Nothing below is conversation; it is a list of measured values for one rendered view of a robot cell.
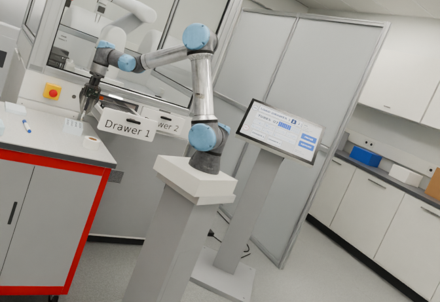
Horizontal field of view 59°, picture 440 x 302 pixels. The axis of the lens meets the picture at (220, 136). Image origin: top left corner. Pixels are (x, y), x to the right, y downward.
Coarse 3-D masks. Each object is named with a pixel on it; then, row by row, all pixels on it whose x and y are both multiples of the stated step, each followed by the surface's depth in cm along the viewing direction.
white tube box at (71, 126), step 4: (68, 120) 191; (72, 120) 192; (64, 124) 180; (68, 124) 182; (72, 124) 184; (76, 124) 187; (80, 124) 190; (64, 128) 180; (68, 128) 181; (72, 128) 181; (76, 128) 182; (80, 128) 182; (68, 132) 181; (72, 132) 182; (76, 132) 182; (80, 132) 183
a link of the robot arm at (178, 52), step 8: (168, 48) 183; (176, 48) 181; (184, 48) 179; (216, 48) 174; (136, 56) 189; (144, 56) 186; (152, 56) 184; (160, 56) 183; (168, 56) 182; (176, 56) 181; (184, 56) 181; (136, 64) 185; (144, 64) 186; (152, 64) 186; (160, 64) 186; (136, 72) 191
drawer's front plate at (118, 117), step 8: (104, 112) 184; (112, 112) 186; (120, 112) 188; (104, 120) 185; (112, 120) 187; (120, 120) 189; (136, 120) 193; (144, 120) 195; (152, 120) 198; (104, 128) 186; (112, 128) 188; (120, 128) 190; (128, 128) 192; (136, 128) 194; (144, 128) 196; (152, 128) 199; (136, 136) 196; (144, 136) 198; (152, 136) 200
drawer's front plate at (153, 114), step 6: (144, 108) 227; (144, 114) 228; (150, 114) 230; (156, 114) 232; (162, 114) 234; (168, 114) 237; (156, 120) 234; (162, 120) 235; (174, 120) 239; (180, 120) 241; (162, 126) 237; (168, 126) 239; (174, 126) 241; (180, 126) 243; (168, 132) 240; (174, 132) 242; (180, 132) 244
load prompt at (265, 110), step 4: (260, 108) 255; (264, 108) 256; (268, 108) 256; (264, 112) 254; (268, 112) 254; (272, 112) 255; (276, 112) 255; (272, 116) 253; (276, 116) 253; (280, 116) 254; (284, 116) 254; (288, 116) 254; (284, 120) 252; (288, 120) 253; (292, 120) 253; (296, 120) 253; (296, 124) 251; (300, 124) 252
